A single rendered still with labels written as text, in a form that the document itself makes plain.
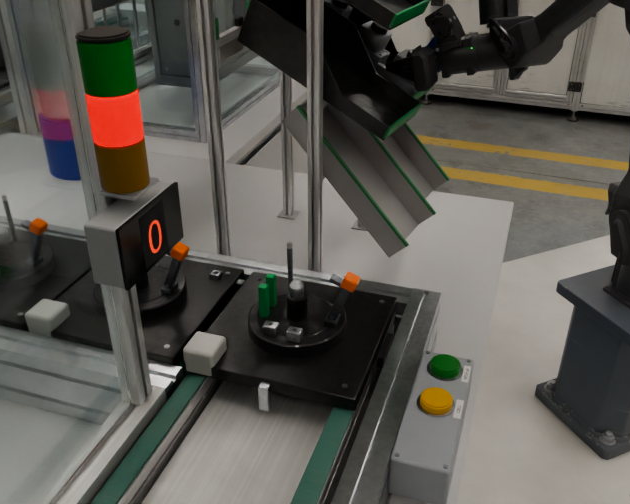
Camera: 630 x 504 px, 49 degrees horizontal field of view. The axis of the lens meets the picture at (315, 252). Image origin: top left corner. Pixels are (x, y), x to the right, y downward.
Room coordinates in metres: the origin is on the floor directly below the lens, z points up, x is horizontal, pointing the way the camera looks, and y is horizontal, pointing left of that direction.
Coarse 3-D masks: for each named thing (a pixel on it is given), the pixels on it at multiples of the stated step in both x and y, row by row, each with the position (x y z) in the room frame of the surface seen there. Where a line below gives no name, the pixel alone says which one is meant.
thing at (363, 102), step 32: (256, 0) 1.07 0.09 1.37; (288, 0) 1.18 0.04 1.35; (256, 32) 1.07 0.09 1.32; (288, 32) 1.05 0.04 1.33; (352, 32) 1.14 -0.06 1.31; (288, 64) 1.05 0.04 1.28; (352, 64) 1.13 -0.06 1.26; (352, 96) 1.05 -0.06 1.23; (384, 96) 1.10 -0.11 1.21; (384, 128) 0.97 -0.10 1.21
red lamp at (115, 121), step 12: (120, 96) 0.64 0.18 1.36; (132, 96) 0.65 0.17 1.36; (96, 108) 0.63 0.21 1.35; (108, 108) 0.63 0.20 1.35; (120, 108) 0.63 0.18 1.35; (132, 108) 0.64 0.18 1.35; (96, 120) 0.63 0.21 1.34; (108, 120) 0.63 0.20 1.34; (120, 120) 0.63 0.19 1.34; (132, 120) 0.64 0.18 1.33; (96, 132) 0.64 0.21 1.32; (108, 132) 0.63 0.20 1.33; (120, 132) 0.63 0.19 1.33; (132, 132) 0.64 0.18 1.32; (108, 144) 0.63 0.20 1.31; (120, 144) 0.63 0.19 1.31; (132, 144) 0.64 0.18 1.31
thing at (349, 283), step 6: (336, 276) 0.78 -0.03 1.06; (348, 276) 0.77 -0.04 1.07; (354, 276) 0.78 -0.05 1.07; (336, 282) 0.77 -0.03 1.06; (342, 282) 0.77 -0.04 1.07; (348, 282) 0.77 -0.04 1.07; (354, 282) 0.76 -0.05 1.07; (342, 288) 0.77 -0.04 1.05; (348, 288) 0.77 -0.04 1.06; (354, 288) 0.76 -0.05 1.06; (342, 294) 0.77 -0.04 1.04; (348, 294) 0.77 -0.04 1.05; (336, 300) 0.77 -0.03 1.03; (342, 300) 0.77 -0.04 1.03; (336, 306) 0.77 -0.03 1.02; (330, 312) 0.78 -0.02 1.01; (336, 312) 0.77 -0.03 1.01; (330, 318) 0.77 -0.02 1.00
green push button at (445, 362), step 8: (432, 360) 0.72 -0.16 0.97; (440, 360) 0.72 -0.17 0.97; (448, 360) 0.72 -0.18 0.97; (456, 360) 0.72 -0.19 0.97; (432, 368) 0.71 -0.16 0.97; (440, 368) 0.70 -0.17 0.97; (448, 368) 0.70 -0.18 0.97; (456, 368) 0.70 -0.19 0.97; (440, 376) 0.70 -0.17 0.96; (448, 376) 0.70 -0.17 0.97
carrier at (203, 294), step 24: (168, 264) 0.94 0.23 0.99; (192, 264) 0.97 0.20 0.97; (144, 288) 0.87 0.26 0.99; (168, 288) 0.85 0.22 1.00; (192, 288) 0.90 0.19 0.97; (216, 288) 0.90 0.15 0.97; (144, 312) 0.81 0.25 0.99; (168, 312) 0.83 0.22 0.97; (192, 312) 0.83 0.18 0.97; (216, 312) 0.85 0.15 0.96; (144, 336) 0.78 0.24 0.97; (168, 336) 0.78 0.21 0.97; (192, 336) 0.78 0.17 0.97; (168, 360) 0.73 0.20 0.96
